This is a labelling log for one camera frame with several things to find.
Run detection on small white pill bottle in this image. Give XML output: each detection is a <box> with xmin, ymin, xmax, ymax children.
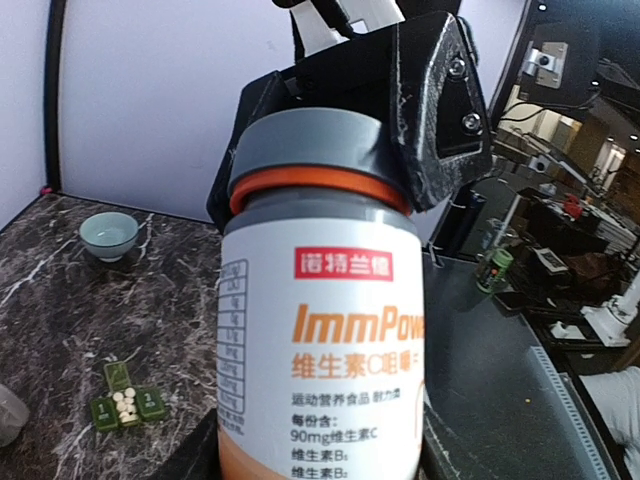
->
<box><xmin>0</xmin><ymin>384</ymin><xmax>30</xmax><ymax>447</ymax></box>

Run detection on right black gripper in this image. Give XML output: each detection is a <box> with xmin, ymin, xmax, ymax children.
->
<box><xmin>206</xmin><ymin>11</ymin><xmax>492</xmax><ymax>231</ymax></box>

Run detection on right light green bowl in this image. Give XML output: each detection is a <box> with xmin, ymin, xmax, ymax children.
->
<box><xmin>79</xmin><ymin>212</ymin><xmax>139</xmax><ymax>263</ymax></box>

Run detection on white slotted cable duct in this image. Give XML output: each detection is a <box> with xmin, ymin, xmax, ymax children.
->
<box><xmin>526</xmin><ymin>346</ymin><xmax>620</xmax><ymax>479</ymax></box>

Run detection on white pills in organizer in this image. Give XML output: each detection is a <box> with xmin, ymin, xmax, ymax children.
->
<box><xmin>112</xmin><ymin>387</ymin><xmax>140</xmax><ymax>425</ymax></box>

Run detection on orange pill bottle grey cap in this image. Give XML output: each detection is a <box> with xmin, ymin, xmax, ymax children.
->
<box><xmin>216</xmin><ymin>108</ymin><xmax>425</xmax><ymax>479</ymax></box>

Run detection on green jar in background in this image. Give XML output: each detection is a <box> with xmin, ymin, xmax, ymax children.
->
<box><xmin>476</xmin><ymin>248</ymin><xmax>513</xmax><ymax>293</ymax></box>

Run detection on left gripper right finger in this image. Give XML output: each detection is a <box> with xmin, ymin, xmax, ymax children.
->
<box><xmin>421</xmin><ymin>414</ymin><xmax>500</xmax><ymax>479</ymax></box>

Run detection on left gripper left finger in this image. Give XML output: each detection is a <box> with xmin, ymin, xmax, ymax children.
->
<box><xmin>140</xmin><ymin>409</ymin><xmax>220</xmax><ymax>480</ymax></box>

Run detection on right black frame post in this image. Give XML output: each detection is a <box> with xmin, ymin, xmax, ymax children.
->
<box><xmin>43</xmin><ymin>0</ymin><xmax>67</xmax><ymax>192</ymax></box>

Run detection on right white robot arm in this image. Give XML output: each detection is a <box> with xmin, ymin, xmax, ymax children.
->
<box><xmin>206</xmin><ymin>1</ymin><xmax>492</xmax><ymax>229</ymax></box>

